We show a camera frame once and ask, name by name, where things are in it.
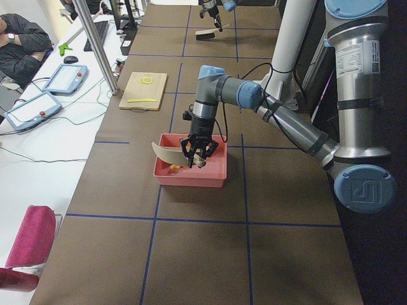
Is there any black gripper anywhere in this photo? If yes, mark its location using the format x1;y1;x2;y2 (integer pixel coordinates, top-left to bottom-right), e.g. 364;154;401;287
179;133;219;168
199;6;223;32

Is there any beige plastic dustpan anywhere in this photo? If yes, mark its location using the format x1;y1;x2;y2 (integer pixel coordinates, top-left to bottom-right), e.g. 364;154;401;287
151;142;206;168

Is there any beige hand brush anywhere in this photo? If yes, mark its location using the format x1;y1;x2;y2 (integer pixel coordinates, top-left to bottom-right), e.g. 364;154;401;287
195;23;230;41

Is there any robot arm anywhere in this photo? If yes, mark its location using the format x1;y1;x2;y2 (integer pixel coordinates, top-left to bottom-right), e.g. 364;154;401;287
198;0;237;32
180;1;397;214

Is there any pink plastic bin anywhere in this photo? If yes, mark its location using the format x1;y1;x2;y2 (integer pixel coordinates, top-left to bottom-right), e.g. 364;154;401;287
151;133;228;187

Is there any wooden cutting board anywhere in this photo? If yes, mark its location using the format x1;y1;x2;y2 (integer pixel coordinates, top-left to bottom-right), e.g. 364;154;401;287
119;72;167;111

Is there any yellow plastic knife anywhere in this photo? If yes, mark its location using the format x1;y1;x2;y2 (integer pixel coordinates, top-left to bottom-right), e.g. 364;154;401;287
127;98;157;103

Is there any lemon slice lower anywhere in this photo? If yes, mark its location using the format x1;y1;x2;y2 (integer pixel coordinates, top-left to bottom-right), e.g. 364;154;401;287
139;77;153;85

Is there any black keyboard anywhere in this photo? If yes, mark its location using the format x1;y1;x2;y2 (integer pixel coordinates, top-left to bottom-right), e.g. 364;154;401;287
83;20;111;52

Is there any teach pendant far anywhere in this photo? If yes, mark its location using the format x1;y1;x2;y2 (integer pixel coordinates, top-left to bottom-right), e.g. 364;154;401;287
43;64;88;95

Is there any teach pendant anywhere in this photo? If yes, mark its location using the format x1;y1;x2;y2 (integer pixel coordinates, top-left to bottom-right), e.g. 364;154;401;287
43;64;88;95
4;91;62;130

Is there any black computer mouse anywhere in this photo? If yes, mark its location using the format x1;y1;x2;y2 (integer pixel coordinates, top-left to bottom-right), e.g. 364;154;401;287
64;55;79;64

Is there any teach pendant near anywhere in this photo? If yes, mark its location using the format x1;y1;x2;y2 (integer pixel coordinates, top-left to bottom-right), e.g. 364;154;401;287
4;91;62;130

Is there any green plastic clamp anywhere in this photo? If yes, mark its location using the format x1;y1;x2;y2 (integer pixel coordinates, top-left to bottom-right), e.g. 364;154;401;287
59;43;72;57

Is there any magenta cloth on stand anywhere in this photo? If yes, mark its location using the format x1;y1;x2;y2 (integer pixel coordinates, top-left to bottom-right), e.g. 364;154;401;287
5;205;57;269

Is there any seated person in black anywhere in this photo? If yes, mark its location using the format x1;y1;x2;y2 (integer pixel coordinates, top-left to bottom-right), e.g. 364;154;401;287
1;13;53;89

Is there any red chair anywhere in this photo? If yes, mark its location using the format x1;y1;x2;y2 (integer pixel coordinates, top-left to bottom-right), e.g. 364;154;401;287
1;268;39;292

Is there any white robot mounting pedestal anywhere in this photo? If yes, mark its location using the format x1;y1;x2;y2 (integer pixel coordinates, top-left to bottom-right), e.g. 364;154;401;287
261;0;317;111

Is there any aluminium frame post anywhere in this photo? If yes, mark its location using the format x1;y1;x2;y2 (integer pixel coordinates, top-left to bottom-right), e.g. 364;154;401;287
73;0;119;95

